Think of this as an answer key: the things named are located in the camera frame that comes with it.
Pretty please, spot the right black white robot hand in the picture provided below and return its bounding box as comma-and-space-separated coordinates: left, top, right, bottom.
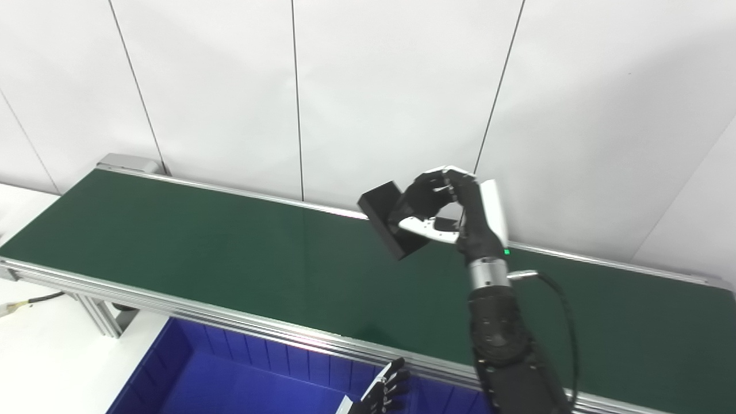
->
388, 165, 510, 265

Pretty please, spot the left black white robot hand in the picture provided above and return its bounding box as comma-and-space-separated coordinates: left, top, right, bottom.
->
336, 358, 410, 414

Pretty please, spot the black cylinder part square base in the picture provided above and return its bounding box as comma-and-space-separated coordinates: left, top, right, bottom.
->
357, 181, 461, 261

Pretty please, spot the aluminium conveyor leg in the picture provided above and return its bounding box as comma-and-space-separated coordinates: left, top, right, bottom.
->
72, 293, 125, 339

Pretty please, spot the grey conveyor motor housing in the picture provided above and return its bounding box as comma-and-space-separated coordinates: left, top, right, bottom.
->
97, 153, 168, 177

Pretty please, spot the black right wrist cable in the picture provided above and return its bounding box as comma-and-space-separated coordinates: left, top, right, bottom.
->
509, 269, 579, 406

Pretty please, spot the green conveyor belt aluminium frame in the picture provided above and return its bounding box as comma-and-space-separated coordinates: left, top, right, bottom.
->
0, 154, 736, 414

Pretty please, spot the black cable white connector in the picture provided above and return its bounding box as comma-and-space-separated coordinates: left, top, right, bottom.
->
0, 291, 66, 319

